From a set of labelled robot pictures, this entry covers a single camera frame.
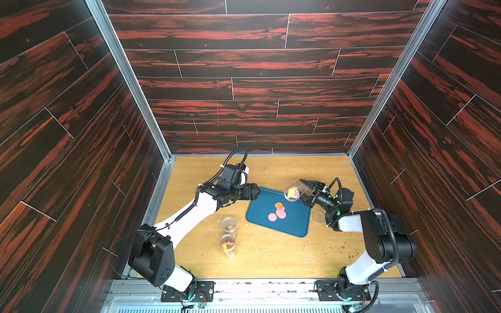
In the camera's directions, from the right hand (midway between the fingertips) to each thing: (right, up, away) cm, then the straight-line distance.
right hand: (300, 183), depth 85 cm
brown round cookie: (-8, -12, +12) cm, 19 cm away
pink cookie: (-7, -16, +10) cm, 20 cm away
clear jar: (-32, -20, +4) cm, 38 cm away
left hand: (-20, -3, -2) cm, 20 cm away
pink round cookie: (-12, -17, +9) cm, 23 cm away
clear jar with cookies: (-1, -2, -4) cm, 4 cm away
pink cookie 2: (-7, -14, +11) cm, 19 cm away
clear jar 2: (-32, -25, -6) cm, 41 cm away
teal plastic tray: (+1, -18, +10) cm, 21 cm away
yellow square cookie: (-6, -4, -7) cm, 10 cm away
